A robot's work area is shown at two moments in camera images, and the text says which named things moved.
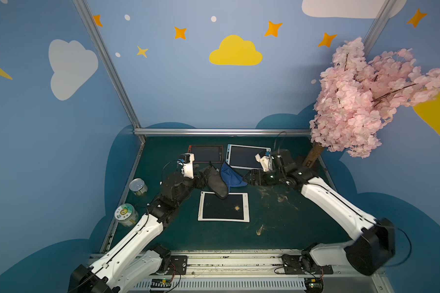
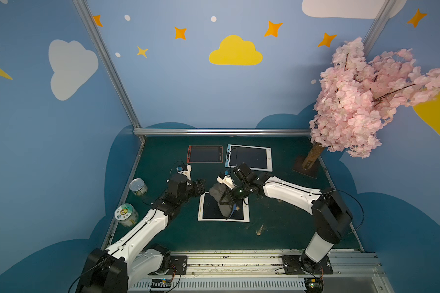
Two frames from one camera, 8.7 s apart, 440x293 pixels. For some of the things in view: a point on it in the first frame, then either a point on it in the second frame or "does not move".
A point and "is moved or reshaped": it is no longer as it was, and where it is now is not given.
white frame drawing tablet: (234, 208) does not move
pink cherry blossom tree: (357, 98) does not move
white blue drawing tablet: (244, 157) does not move
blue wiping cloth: (231, 176) is moved or reshaped
